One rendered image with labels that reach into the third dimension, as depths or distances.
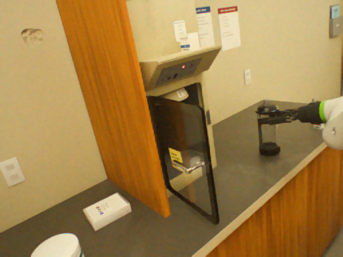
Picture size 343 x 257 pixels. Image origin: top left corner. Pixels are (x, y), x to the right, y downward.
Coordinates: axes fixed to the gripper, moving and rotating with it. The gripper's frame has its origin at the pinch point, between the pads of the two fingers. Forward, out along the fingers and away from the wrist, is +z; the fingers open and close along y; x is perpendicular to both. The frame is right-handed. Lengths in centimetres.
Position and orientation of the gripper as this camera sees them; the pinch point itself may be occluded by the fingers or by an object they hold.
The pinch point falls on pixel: (268, 118)
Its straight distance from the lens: 135.2
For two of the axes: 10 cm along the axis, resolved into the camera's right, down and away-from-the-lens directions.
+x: 3.1, 9.4, 1.5
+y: -7.6, 3.4, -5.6
